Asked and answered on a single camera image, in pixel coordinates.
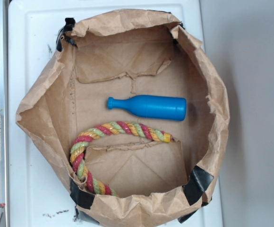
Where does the multicolored twisted rope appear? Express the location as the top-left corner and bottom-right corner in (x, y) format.
(69, 121), (174, 197)

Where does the brown paper bag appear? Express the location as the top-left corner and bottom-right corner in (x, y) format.
(16, 9), (230, 227)

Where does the blue plastic bottle toy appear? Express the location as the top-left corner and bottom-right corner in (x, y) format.
(107, 95), (187, 121)

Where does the black tape bottom right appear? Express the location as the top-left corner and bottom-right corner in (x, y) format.
(183, 166), (214, 206)

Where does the black tape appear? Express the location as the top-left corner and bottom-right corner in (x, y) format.
(183, 166), (214, 206)
(56, 17), (77, 52)
(70, 179), (95, 210)

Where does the black tape bottom left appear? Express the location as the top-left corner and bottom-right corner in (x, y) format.
(70, 179), (95, 210)

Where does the black tape top left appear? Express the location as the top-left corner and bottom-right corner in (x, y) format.
(56, 17), (77, 52)

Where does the white plastic tray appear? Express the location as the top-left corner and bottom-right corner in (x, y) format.
(6, 0), (224, 227)

